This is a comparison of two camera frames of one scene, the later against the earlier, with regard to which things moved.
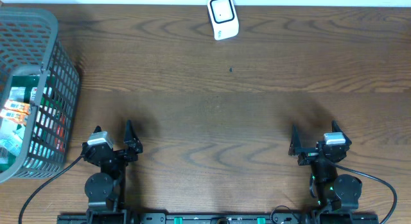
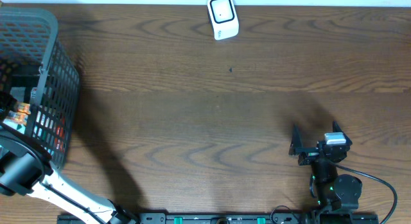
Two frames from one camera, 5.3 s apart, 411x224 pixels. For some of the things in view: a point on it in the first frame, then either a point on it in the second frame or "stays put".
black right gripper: [296, 148] stays put
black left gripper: [133, 146] → [4, 104]
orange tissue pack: [20, 117] stays put
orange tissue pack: [18, 106] stays put
